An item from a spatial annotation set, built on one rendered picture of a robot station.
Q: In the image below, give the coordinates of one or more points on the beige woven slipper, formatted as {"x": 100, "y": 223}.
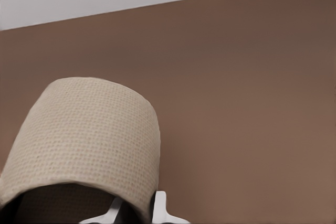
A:
{"x": 86, "y": 134}

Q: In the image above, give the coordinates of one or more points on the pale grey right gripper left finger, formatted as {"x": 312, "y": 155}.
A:
{"x": 111, "y": 212}

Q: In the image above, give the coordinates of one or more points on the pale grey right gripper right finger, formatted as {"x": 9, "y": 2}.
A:
{"x": 160, "y": 208}

